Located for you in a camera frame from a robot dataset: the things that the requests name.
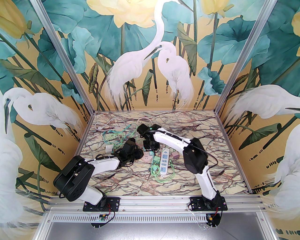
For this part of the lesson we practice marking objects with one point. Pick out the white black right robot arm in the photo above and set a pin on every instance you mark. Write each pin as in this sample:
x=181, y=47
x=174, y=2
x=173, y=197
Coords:
x=171, y=138

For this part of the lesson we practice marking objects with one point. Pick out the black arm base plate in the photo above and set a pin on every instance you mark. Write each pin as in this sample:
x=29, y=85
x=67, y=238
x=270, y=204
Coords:
x=195, y=202
x=113, y=202

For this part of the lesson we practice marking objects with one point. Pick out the aluminium rail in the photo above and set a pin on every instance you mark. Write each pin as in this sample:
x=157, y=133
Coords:
x=154, y=202

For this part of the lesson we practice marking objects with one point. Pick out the pink charger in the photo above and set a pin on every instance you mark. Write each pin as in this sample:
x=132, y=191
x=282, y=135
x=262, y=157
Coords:
x=175, y=155

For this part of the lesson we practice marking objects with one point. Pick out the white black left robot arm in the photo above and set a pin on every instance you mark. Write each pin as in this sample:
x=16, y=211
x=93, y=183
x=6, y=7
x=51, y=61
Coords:
x=105, y=164

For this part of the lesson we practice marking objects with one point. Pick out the aluminium frame post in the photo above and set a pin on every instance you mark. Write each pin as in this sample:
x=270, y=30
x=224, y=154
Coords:
x=65, y=58
x=243, y=58

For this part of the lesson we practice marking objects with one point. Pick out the white blue power strip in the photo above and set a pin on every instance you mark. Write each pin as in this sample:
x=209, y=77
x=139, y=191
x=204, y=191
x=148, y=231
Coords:
x=164, y=161

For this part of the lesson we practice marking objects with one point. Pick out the white USB charger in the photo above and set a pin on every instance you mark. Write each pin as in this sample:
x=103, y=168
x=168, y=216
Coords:
x=109, y=148

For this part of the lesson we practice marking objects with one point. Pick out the grey metal shelf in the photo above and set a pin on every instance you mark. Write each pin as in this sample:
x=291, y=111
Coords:
x=152, y=232

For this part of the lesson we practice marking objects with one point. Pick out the white perforated strip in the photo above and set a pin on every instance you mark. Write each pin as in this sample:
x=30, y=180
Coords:
x=152, y=218

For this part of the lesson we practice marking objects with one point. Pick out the light green USB charger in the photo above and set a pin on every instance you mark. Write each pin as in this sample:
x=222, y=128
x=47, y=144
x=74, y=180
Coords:
x=155, y=159

